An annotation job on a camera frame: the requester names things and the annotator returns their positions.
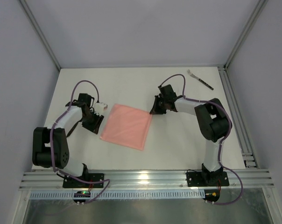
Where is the aluminium right side rail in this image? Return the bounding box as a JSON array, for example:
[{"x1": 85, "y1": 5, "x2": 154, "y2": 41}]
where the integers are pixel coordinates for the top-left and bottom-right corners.
[{"x1": 218, "y1": 66, "x2": 259, "y2": 169}]

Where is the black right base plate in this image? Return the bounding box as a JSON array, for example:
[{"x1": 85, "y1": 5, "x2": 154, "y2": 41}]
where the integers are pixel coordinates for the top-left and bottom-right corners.
[{"x1": 186, "y1": 169, "x2": 230, "y2": 187}]

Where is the left frame post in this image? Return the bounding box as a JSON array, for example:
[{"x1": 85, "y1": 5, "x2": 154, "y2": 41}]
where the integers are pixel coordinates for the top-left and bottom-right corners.
[{"x1": 18, "y1": 0, "x2": 62, "y2": 71}]

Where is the pink satin napkin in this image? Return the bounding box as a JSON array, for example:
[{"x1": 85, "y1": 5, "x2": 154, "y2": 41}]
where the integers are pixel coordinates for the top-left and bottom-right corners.
[{"x1": 100, "y1": 104, "x2": 152, "y2": 151}]

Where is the aluminium front rail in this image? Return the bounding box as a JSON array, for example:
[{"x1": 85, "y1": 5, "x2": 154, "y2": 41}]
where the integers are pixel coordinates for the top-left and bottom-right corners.
[{"x1": 19, "y1": 169, "x2": 274, "y2": 190}]

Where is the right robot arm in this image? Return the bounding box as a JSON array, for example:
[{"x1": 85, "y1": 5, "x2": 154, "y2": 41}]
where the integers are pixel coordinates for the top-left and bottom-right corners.
[{"x1": 150, "y1": 84, "x2": 232, "y2": 187}]

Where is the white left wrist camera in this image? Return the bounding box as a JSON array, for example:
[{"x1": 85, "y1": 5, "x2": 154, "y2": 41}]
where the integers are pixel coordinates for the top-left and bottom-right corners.
[{"x1": 93, "y1": 102, "x2": 108, "y2": 115}]

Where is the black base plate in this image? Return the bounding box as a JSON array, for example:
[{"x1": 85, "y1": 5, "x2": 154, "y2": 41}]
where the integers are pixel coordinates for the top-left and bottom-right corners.
[
  {"x1": 186, "y1": 169, "x2": 230, "y2": 187},
  {"x1": 63, "y1": 173, "x2": 105, "y2": 189}
]

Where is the left controller board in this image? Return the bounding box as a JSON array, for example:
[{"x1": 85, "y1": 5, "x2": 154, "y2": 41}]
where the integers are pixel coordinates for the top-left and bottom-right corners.
[{"x1": 73, "y1": 190, "x2": 91, "y2": 204}]

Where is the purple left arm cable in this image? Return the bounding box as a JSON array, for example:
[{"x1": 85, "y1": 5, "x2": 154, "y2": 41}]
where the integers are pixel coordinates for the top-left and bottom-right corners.
[{"x1": 49, "y1": 80, "x2": 110, "y2": 205}]

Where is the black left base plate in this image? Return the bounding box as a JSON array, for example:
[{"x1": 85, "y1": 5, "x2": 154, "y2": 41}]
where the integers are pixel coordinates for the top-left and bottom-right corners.
[{"x1": 63, "y1": 173, "x2": 105, "y2": 189}]

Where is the metal fork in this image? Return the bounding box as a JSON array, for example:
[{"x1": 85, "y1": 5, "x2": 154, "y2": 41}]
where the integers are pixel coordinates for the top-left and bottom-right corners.
[{"x1": 187, "y1": 69, "x2": 214, "y2": 91}]

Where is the aluminium rail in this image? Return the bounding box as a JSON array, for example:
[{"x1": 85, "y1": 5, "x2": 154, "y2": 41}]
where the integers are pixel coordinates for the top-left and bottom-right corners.
[
  {"x1": 19, "y1": 169, "x2": 274, "y2": 190},
  {"x1": 218, "y1": 66, "x2": 259, "y2": 169}
]

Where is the right frame post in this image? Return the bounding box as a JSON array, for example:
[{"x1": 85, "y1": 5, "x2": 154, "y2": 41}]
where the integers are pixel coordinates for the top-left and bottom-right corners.
[{"x1": 224, "y1": 0, "x2": 268, "y2": 70}]

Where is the right controller board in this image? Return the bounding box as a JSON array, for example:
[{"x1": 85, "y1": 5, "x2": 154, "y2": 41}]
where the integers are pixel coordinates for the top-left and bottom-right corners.
[{"x1": 203, "y1": 189, "x2": 220, "y2": 204}]

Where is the controller board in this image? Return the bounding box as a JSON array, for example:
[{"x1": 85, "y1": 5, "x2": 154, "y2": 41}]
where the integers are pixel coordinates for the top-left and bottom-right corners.
[
  {"x1": 73, "y1": 190, "x2": 91, "y2": 204},
  {"x1": 203, "y1": 189, "x2": 220, "y2": 204}
]

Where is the slotted cable duct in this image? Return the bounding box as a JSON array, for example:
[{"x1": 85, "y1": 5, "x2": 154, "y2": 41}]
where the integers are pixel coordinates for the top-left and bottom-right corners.
[{"x1": 29, "y1": 189, "x2": 204, "y2": 200}]

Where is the frame post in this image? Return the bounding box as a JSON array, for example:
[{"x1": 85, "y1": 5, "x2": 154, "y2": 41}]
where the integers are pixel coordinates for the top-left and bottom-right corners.
[
  {"x1": 18, "y1": 0, "x2": 62, "y2": 71},
  {"x1": 224, "y1": 0, "x2": 268, "y2": 70}
]

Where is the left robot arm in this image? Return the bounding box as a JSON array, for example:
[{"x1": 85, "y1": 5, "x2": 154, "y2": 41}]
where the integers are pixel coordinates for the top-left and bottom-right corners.
[{"x1": 32, "y1": 93, "x2": 108, "y2": 179}]

